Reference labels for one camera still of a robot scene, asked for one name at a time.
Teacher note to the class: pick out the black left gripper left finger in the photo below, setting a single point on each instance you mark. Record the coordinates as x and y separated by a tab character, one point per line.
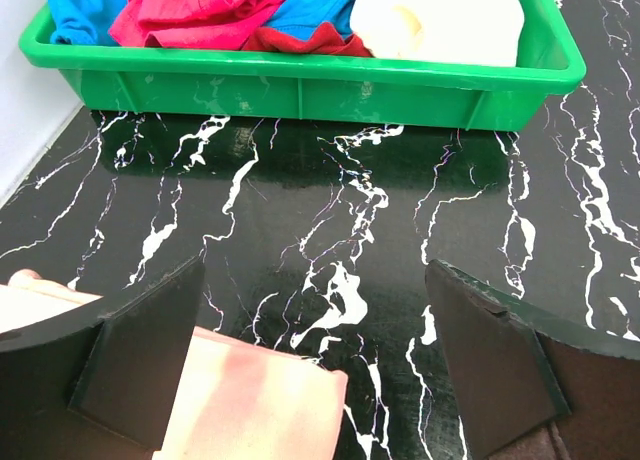
103	376

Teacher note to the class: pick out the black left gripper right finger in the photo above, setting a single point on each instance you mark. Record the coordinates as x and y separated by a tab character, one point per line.
529	384

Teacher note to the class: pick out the cream white t shirt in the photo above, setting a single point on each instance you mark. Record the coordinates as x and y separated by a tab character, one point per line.
470	32

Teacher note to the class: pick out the folded pink t shirt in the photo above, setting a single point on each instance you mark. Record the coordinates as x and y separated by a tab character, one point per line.
234	400

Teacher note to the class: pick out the green plastic bin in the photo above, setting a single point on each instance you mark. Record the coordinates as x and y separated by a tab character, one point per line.
321	87

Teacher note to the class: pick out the blue t shirt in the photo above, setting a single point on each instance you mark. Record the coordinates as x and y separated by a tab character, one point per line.
87	22

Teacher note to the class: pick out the magenta pink t shirt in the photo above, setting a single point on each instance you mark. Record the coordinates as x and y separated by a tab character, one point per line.
191	24

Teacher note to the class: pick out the dark red t shirt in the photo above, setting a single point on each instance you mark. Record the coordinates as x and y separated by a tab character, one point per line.
325	40

